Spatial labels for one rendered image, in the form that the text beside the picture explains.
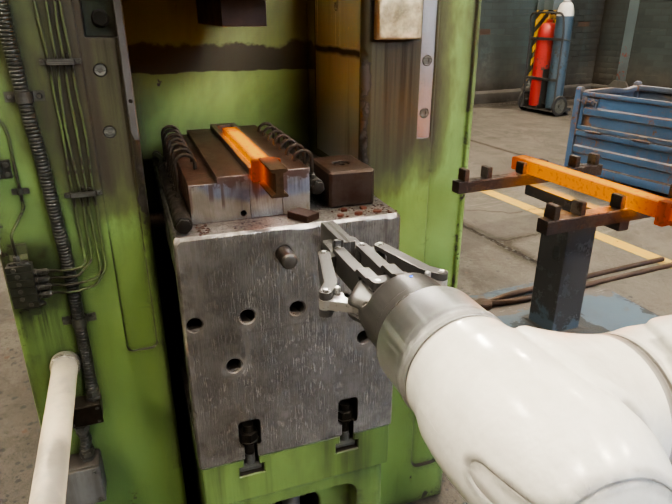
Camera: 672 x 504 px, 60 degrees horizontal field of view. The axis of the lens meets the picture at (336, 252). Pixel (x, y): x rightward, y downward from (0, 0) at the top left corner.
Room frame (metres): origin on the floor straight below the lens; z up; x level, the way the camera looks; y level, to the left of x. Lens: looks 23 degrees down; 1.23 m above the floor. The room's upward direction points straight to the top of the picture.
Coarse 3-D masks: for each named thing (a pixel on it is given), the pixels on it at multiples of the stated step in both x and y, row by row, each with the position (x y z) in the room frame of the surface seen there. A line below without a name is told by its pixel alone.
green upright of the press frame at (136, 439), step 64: (64, 0) 0.96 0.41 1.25; (0, 64) 0.93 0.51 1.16; (0, 128) 0.92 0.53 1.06; (128, 128) 0.99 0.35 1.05; (0, 192) 0.91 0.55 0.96; (64, 192) 0.95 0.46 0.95; (128, 192) 0.98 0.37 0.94; (0, 256) 0.91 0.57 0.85; (128, 256) 0.98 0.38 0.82; (128, 320) 0.97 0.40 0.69; (128, 384) 0.96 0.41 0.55; (128, 448) 0.96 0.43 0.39
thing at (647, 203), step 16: (512, 160) 1.02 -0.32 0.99; (528, 160) 0.99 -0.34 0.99; (544, 176) 0.95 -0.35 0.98; (560, 176) 0.92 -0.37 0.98; (576, 176) 0.89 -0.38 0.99; (592, 176) 0.89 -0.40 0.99; (592, 192) 0.85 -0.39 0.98; (608, 192) 0.83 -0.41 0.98; (624, 192) 0.80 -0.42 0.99; (640, 192) 0.80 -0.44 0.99; (640, 208) 0.78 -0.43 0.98; (656, 208) 0.75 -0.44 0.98; (656, 224) 0.74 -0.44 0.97
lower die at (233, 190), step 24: (192, 144) 1.18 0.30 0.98; (216, 144) 1.14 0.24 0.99; (264, 144) 1.13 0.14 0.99; (192, 168) 0.99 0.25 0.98; (216, 168) 0.95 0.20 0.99; (240, 168) 0.95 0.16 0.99; (288, 168) 0.94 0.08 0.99; (192, 192) 0.88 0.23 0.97; (216, 192) 0.89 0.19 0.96; (240, 192) 0.91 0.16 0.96; (264, 192) 0.92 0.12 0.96; (288, 192) 0.93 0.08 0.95; (192, 216) 0.88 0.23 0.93; (216, 216) 0.89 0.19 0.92; (240, 216) 0.91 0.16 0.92
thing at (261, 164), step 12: (228, 132) 1.17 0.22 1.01; (240, 132) 1.17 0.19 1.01; (240, 144) 1.05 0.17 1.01; (252, 144) 1.05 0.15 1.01; (252, 156) 0.96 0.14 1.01; (264, 156) 0.96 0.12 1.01; (252, 168) 0.90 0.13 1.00; (264, 168) 0.90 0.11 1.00; (276, 168) 0.84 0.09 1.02; (252, 180) 0.91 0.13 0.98; (264, 180) 0.90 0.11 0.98; (276, 180) 0.83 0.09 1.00; (276, 192) 0.83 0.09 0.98
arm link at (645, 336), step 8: (656, 320) 0.34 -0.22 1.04; (664, 320) 0.34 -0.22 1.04; (624, 328) 0.35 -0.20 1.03; (632, 328) 0.35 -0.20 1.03; (640, 328) 0.34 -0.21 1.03; (648, 328) 0.34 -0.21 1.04; (656, 328) 0.33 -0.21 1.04; (664, 328) 0.33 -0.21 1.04; (624, 336) 0.33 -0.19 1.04; (632, 336) 0.33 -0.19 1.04; (640, 336) 0.33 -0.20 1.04; (648, 336) 0.33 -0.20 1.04; (656, 336) 0.33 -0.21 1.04; (664, 336) 0.32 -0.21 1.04; (640, 344) 0.32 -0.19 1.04; (648, 344) 0.32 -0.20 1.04; (656, 344) 0.32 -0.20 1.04; (664, 344) 0.32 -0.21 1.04; (648, 352) 0.31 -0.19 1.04; (656, 352) 0.31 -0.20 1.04; (664, 352) 0.31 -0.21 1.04; (656, 360) 0.30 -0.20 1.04; (664, 360) 0.30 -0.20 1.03; (664, 368) 0.30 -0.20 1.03
